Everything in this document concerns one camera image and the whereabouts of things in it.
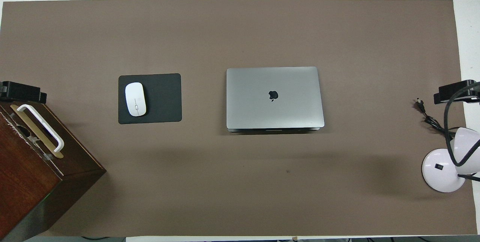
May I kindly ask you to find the silver apple laptop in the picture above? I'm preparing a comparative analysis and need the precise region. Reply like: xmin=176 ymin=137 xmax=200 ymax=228
xmin=226 ymin=67 xmax=325 ymax=133

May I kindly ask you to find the white desk lamp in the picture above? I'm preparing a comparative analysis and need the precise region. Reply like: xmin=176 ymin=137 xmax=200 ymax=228
xmin=422 ymin=127 xmax=480 ymax=193

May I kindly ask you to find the dark wooden box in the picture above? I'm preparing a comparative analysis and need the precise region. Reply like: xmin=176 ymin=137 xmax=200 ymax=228
xmin=0 ymin=100 xmax=107 ymax=241

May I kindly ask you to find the white computer mouse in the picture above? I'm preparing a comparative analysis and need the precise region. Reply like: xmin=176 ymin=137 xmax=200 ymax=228
xmin=125 ymin=82 xmax=147 ymax=117

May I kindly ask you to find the black mouse pad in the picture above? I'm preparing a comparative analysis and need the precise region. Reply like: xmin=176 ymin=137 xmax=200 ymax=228
xmin=118 ymin=73 xmax=182 ymax=124

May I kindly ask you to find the brown table mat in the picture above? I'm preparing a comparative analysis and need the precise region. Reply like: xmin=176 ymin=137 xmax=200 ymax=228
xmin=0 ymin=0 xmax=477 ymax=237

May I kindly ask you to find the gold handle plate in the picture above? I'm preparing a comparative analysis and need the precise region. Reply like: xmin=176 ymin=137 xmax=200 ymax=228
xmin=10 ymin=104 xmax=64 ymax=159

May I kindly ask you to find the white box handle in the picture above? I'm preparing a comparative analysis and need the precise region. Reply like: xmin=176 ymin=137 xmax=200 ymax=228
xmin=16 ymin=104 xmax=65 ymax=153

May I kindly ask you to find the black lamp power cable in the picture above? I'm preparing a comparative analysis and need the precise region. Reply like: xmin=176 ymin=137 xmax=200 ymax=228
xmin=415 ymin=99 xmax=456 ymax=141

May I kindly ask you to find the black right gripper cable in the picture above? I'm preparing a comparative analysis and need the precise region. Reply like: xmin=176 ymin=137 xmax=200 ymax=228
xmin=443 ymin=82 xmax=480 ymax=167

